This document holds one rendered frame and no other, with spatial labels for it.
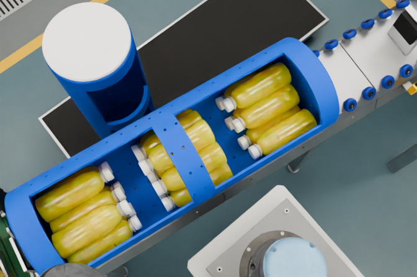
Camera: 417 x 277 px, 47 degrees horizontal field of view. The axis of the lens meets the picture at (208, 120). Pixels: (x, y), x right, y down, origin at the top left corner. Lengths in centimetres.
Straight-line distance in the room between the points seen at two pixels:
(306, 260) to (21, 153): 193
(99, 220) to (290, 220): 47
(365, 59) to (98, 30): 88
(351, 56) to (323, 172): 95
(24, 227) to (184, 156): 41
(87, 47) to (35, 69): 125
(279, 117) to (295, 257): 58
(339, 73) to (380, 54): 16
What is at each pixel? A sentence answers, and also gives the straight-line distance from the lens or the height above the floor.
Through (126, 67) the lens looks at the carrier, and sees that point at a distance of 154.
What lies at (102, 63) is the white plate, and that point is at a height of 104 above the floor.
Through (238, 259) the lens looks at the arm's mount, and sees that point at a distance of 116.
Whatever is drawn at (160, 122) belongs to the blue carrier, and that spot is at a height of 121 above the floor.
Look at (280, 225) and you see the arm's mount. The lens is 117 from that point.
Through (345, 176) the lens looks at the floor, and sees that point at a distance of 252.
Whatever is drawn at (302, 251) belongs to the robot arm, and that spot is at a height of 144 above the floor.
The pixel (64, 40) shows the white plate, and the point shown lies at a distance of 158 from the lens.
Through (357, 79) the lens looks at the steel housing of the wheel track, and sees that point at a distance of 165.
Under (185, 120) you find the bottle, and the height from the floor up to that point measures 114.
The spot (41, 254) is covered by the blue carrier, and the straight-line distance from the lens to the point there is 122.
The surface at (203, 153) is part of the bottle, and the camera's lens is 127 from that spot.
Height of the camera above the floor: 237
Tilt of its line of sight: 71 degrees down
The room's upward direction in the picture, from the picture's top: straight up
